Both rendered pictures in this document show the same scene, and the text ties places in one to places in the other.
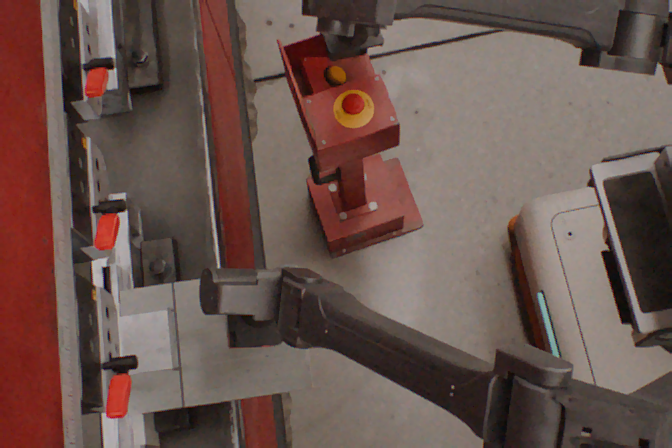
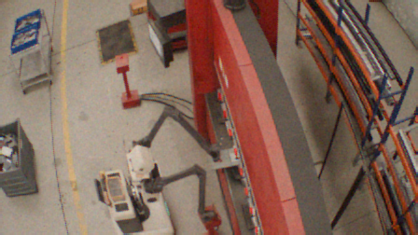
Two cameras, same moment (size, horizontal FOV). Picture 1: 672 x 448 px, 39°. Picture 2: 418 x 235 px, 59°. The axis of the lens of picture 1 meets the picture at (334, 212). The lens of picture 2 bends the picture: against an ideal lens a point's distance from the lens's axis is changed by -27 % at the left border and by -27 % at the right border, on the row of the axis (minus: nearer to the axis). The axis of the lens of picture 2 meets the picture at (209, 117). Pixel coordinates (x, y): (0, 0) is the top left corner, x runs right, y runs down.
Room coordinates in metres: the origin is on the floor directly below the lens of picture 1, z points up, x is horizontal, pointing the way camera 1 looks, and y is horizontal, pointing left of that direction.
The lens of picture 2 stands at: (2.48, -0.39, 4.78)
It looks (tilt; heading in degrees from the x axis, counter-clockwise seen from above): 54 degrees down; 168
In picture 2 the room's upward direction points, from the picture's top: 3 degrees counter-clockwise
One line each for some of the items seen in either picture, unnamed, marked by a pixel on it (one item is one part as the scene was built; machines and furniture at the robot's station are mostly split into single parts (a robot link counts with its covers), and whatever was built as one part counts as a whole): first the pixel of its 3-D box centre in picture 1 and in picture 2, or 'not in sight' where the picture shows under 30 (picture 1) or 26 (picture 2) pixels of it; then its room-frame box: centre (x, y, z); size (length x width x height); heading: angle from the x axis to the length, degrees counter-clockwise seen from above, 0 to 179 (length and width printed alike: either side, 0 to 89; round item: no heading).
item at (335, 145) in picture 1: (340, 94); (209, 216); (0.70, -0.05, 0.75); 0.20 x 0.16 x 0.18; 8
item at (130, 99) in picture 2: not in sight; (125, 80); (-1.43, -0.54, 0.41); 0.25 x 0.20 x 0.83; 87
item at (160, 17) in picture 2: not in sight; (166, 28); (-1.01, -0.02, 1.53); 0.51 x 0.25 x 0.85; 11
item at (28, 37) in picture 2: not in sight; (24, 40); (-2.44, -2.11, 0.92); 0.50 x 0.36 x 0.18; 91
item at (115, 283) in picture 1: (113, 333); not in sight; (0.29, 0.35, 0.99); 0.20 x 0.03 x 0.03; 177
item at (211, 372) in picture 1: (214, 338); (223, 158); (0.26, 0.20, 1.00); 0.26 x 0.18 x 0.01; 87
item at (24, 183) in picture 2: not in sight; (12, 160); (-0.70, -2.46, 0.36); 0.80 x 0.60 x 0.72; 1
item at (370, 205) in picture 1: (352, 196); not in sight; (0.70, -0.05, 0.13); 0.10 x 0.10 x 0.01; 8
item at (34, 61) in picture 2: not in sight; (32, 51); (-2.61, -2.10, 0.47); 0.90 x 0.66 x 0.95; 1
